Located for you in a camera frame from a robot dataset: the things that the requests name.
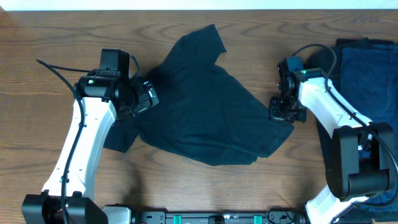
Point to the blue garment in pile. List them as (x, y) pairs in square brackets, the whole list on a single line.
[(368, 81)]

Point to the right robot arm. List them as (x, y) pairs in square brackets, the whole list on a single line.
[(360, 163)]

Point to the dark teal t-shirt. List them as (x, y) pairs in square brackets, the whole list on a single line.
[(203, 113)]

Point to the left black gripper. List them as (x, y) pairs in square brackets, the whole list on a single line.
[(145, 102)]

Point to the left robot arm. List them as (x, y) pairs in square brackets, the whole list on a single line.
[(68, 195)]

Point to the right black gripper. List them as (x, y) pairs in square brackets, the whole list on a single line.
[(274, 114)]

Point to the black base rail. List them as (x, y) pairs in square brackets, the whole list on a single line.
[(278, 215)]

